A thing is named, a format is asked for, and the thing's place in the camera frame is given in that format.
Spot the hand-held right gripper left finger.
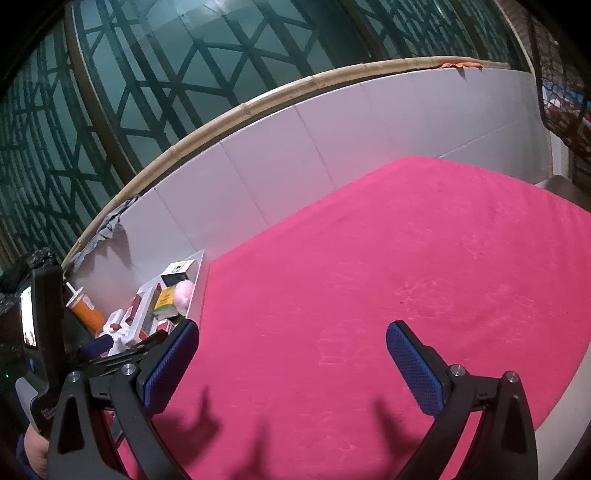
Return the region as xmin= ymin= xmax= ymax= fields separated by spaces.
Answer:
xmin=46 ymin=318 xmax=200 ymax=480

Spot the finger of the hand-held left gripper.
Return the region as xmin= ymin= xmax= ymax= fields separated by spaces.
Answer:
xmin=76 ymin=333 xmax=115 ymax=363
xmin=88 ymin=331 xmax=169 ymax=377

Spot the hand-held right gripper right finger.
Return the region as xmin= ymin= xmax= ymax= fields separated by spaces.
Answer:
xmin=386 ymin=320 xmax=540 ymax=480

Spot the yellow box with green leaves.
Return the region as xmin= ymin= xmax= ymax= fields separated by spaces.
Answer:
xmin=152 ymin=285 xmax=182 ymax=320

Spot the pink plush toy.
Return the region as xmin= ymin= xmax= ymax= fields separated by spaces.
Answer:
xmin=172 ymin=280 xmax=197 ymax=317

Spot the white cardboard container box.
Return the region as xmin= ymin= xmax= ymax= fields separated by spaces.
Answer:
xmin=107 ymin=249 xmax=207 ymax=358

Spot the person's left forearm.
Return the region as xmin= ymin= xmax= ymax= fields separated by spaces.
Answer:
xmin=23 ymin=422 xmax=51 ymax=478

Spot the orange cup with straw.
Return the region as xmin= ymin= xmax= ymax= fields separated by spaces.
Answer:
xmin=65 ymin=282 xmax=107 ymax=334

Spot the white box with red mark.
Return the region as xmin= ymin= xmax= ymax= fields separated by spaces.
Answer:
xmin=130 ymin=286 xmax=160 ymax=335

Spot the grey tape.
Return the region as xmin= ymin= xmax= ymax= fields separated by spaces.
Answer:
xmin=76 ymin=196 xmax=139 ymax=266

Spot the pink tablecloth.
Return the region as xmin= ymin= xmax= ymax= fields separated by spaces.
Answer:
xmin=111 ymin=156 xmax=591 ymax=480

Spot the white partition board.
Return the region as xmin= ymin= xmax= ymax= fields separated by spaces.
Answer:
xmin=69 ymin=69 xmax=555 ymax=333

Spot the bamboo pole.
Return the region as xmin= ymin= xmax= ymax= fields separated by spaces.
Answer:
xmin=60 ymin=56 xmax=513 ymax=271

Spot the dark mesh netting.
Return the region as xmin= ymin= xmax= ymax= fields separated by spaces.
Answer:
xmin=529 ymin=4 xmax=591 ymax=158

